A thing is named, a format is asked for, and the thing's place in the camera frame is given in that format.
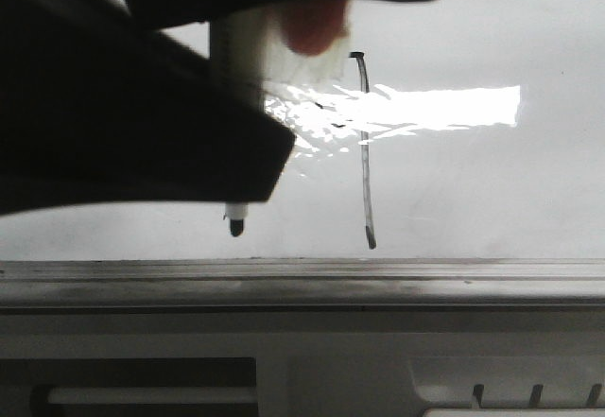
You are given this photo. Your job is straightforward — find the white black whiteboard marker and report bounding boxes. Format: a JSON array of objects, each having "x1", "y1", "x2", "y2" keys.
[{"x1": 209, "y1": 5, "x2": 267, "y2": 238}]

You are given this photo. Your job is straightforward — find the red round magnet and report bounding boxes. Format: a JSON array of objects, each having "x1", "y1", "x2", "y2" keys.
[{"x1": 280, "y1": 0, "x2": 348, "y2": 57}]

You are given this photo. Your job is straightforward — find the grey metal whiteboard tray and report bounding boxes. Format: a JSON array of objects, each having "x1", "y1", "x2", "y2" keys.
[{"x1": 1, "y1": 258, "x2": 604, "y2": 309}]

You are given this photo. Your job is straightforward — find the white whiteboard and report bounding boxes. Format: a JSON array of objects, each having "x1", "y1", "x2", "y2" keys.
[{"x1": 1, "y1": 0, "x2": 604, "y2": 261}]

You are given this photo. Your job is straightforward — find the white plastic furniture below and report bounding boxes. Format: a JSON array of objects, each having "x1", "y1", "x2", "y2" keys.
[{"x1": 1, "y1": 308, "x2": 604, "y2": 416}]

